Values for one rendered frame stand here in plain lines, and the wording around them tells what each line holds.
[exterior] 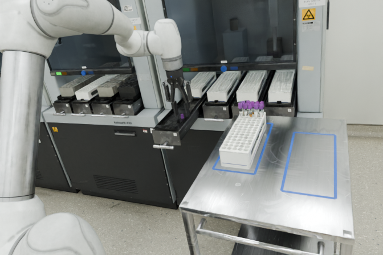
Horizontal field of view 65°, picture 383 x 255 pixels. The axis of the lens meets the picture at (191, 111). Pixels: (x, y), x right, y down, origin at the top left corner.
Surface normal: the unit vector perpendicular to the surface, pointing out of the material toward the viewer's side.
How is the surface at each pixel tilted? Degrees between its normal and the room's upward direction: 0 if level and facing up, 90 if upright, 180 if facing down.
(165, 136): 90
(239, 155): 90
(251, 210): 0
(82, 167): 90
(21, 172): 77
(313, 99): 90
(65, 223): 4
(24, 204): 49
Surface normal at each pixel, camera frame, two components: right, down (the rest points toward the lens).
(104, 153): -0.35, 0.44
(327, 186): -0.15, -0.90
